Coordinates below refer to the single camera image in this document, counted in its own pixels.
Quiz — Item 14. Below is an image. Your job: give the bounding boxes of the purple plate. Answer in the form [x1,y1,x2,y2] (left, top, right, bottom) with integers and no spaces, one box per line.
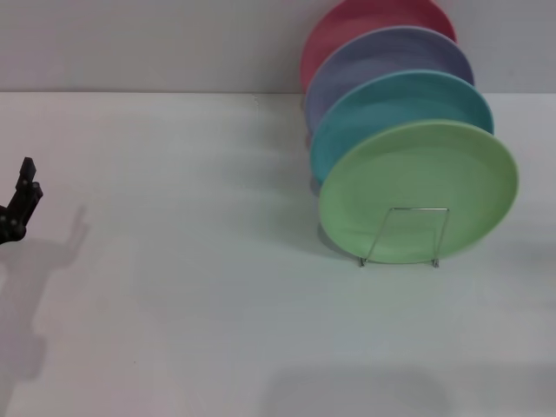
[302,25,475,131]

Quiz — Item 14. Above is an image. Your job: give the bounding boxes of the red pink plate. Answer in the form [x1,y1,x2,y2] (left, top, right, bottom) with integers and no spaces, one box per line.
[299,0,458,92]

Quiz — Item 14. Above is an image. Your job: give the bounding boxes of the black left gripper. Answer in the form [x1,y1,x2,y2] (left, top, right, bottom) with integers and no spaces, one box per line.
[0,156,44,247]

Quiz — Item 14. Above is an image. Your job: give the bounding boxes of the light green plate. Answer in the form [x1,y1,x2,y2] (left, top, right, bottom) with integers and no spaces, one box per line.
[317,119,520,266]

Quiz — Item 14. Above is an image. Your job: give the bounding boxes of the chrome wire plate rack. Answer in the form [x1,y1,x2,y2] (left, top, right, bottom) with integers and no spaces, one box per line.
[358,207,451,268]

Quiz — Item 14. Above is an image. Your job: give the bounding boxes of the teal blue plate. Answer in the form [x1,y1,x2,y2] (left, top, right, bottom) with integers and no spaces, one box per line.
[308,69,495,186]

